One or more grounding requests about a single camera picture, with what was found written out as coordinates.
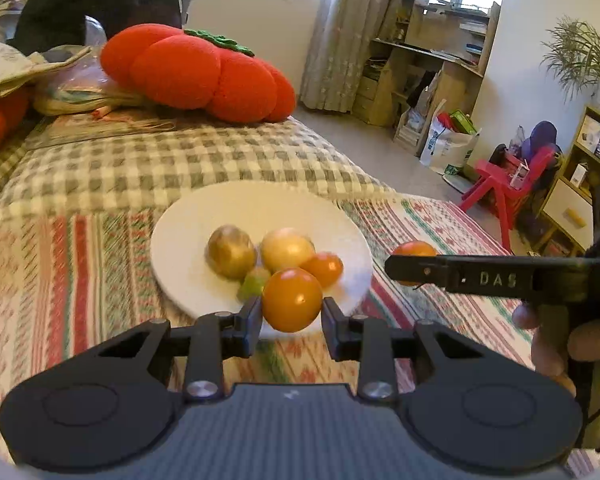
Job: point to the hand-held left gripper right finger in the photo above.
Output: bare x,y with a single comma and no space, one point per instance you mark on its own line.
332,330

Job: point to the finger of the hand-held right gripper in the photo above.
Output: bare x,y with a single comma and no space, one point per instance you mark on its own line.
415,269

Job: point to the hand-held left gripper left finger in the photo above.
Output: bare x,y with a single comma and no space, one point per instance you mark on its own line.
251,325

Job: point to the orange fruit with stem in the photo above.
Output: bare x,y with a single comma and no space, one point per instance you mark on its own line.
415,248

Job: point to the green grape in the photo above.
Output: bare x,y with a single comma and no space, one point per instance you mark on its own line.
252,285

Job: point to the orange tomato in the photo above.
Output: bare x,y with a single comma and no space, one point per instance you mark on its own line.
326,267
292,300

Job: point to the white plate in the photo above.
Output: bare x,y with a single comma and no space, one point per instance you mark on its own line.
190,270

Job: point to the person's right hand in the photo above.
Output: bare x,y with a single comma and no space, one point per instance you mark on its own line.
547,345

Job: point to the wooden shelf cabinet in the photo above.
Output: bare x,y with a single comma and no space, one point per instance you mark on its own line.
570,210

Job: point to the brown-green round fruit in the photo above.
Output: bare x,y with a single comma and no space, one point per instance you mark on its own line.
230,252

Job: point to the yellow round fruit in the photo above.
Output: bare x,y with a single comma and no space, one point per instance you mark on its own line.
286,250

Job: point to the red plastic chair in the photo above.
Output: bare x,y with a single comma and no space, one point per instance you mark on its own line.
490,172

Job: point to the white shopping bag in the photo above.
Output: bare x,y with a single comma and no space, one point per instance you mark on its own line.
445,147

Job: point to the purple bag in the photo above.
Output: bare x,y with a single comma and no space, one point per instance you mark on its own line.
542,137

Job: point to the grey checkered blanket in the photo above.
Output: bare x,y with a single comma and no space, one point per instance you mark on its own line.
180,160

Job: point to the embroidered patterned blanket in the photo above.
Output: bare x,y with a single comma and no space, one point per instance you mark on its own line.
55,285

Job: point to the wooden desk with shelves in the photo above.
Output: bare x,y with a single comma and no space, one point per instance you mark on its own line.
430,60

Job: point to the potted green plant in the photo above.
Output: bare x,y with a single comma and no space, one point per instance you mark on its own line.
575,55

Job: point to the grey patterned curtain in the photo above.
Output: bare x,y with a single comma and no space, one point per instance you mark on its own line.
350,35

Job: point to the red tomato plush cushion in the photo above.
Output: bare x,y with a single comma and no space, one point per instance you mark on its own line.
180,70

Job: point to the crinkled plastic bag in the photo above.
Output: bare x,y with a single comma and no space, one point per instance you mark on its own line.
80,85

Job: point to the orange plush cushion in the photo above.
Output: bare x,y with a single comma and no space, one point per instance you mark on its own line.
0,125

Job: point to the floral cloth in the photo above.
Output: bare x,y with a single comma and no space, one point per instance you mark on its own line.
5,62

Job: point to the black office chair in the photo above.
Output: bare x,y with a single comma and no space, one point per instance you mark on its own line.
80,0

